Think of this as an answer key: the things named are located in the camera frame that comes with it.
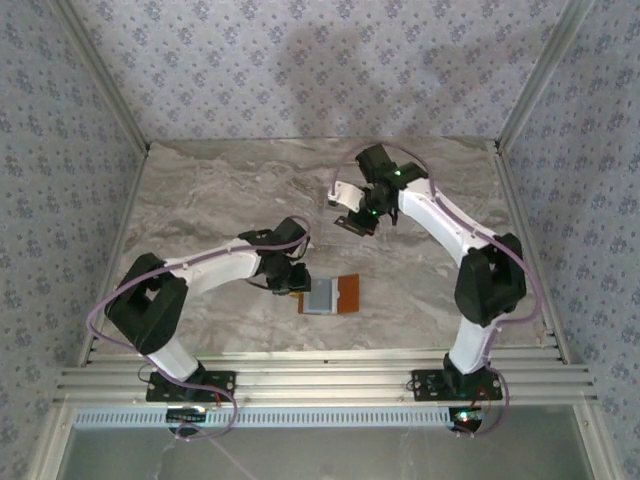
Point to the aluminium frame post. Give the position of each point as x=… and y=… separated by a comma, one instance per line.
x=542, y=75
x=102, y=75

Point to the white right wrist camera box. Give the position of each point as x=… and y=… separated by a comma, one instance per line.
x=347, y=195

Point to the aluminium frame rail with slots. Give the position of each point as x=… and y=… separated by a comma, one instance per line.
x=325, y=380

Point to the small circuit board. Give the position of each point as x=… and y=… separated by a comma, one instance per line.
x=465, y=417
x=187, y=414

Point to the aluminium side rail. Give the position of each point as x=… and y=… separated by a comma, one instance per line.
x=510, y=190
x=131, y=195

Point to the brown leather card holder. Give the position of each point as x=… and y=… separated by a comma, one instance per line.
x=350, y=295

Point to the blue grey credit card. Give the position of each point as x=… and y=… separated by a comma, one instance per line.
x=320, y=297

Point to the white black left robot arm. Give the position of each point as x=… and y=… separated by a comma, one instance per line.
x=210, y=270

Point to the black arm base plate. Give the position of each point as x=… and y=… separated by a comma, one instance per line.
x=227, y=380
x=425, y=387

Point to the grey metal sheet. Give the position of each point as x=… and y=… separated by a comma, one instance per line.
x=325, y=455

